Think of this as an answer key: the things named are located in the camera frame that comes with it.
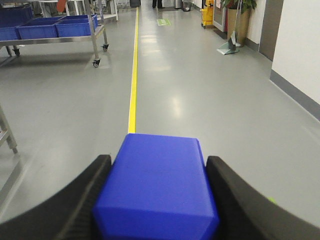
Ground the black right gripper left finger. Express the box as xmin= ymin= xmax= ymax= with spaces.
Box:
xmin=0 ymin=154 xmax=112 ymax=240

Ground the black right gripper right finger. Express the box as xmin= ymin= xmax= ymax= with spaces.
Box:
xmin=206 ymin=156 xmax=320 ymax=240

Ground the blue plastic bottle-shaped part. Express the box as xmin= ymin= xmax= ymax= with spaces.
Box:
xmin=92 ymin=133 xmax=220 ymax=240

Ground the steel rack leg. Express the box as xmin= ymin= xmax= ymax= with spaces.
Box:
xmin=0 ymin=107 xmax=18 ymax=154

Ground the grey dustpan with broom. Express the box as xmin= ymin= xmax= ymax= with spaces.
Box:
xmin=217 ymin=0 xmax=243 ymax=55

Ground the steel trolley with casters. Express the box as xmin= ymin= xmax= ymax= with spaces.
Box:
xmin=0 ymin=0 xmax=118 ymax=68

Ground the blue plastic crate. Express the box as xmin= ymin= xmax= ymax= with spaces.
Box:
xmin=0 ymin=4 xmax=33 ymax=41
xmin=16 ymin=17 xmax=62 ymax=40
xmin=54 ymin=14 xmax=91 ymax=38

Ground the potted plant tall planter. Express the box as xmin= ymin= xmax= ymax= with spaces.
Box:
xmin=221 ymin=0 xmax=257 ymax=47

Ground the yellow mop bucket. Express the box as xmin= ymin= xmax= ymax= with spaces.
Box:
xmin=201 ymin=0 xmax=215 ymax=29

